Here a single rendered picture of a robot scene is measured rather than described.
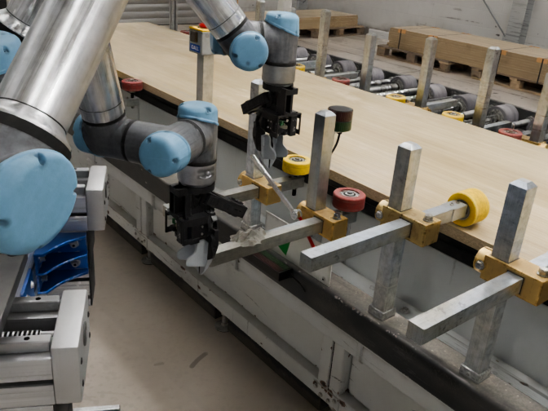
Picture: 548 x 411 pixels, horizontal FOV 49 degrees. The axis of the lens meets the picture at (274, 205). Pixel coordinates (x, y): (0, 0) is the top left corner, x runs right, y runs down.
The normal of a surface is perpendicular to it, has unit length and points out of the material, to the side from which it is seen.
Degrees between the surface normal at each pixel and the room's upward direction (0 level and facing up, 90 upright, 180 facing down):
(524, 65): 90
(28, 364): 90
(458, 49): 90
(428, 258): 90
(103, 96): 103
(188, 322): 0
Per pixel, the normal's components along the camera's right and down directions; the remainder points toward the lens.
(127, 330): 0.07, -0.91
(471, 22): -0.76, 0.22
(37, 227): 0.90, 0.31
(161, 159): -0.32, 0.37
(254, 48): 0.21, 0.42
